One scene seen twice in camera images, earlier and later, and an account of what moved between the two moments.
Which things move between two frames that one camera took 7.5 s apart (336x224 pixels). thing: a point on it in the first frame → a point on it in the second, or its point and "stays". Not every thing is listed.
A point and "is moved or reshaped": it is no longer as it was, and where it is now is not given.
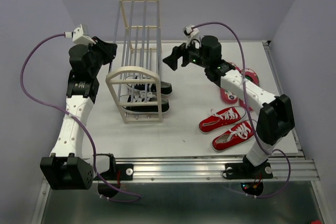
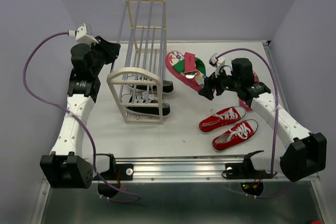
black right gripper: x=177 y=52 → x=209 y=82
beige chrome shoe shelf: x=135 y=80 is moved or reshaped
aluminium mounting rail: x=212 y=170 stays
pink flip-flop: x=227 y=97 → x=187 y=68
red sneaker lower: x=240 y=131 stays
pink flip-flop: x=251 y=75 stays
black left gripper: x=108 y=49 stays
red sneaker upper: x=222 y=118 stays
